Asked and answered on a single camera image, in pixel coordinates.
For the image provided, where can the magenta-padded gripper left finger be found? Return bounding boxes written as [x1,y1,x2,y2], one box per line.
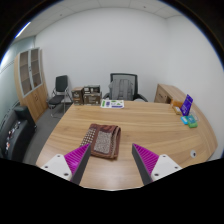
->
[40,143,92,185]

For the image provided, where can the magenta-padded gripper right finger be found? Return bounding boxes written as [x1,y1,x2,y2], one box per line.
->
[131,143,183,185]

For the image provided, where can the maroon patterned woven towel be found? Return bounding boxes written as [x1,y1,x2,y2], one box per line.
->
[80,123,122,160]

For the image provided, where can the teal small box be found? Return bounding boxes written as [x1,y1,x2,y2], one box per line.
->
[180,115,196,126]

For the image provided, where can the small orange wooden box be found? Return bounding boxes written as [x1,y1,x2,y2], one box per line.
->
[170,99,184,116]

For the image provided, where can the dark brown cardboard box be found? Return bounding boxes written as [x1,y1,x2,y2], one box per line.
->
[82,92,103,106]

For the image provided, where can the white printed paper sheet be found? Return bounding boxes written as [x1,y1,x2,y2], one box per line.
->
[100,98,125,110]

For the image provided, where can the black leather sofa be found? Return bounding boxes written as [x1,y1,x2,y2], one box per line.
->
[0,105,38,163]

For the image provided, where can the purple standing card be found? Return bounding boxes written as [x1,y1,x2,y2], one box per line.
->
[179,94,194,117]

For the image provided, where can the low wooden side cabinet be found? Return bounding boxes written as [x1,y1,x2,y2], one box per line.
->
[153,83,185,105]

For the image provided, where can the black printed cardboard box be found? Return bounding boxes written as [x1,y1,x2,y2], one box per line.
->
[83,84,101,95]

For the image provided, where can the wooden glass-door shelf cabinet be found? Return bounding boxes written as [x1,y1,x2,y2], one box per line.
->
[13,47,49,115]

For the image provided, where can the black mesh office chair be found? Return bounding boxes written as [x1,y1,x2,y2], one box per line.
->
[102,72,149,103]

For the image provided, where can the black visitor chair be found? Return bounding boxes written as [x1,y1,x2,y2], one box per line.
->
[46,75,74,118]

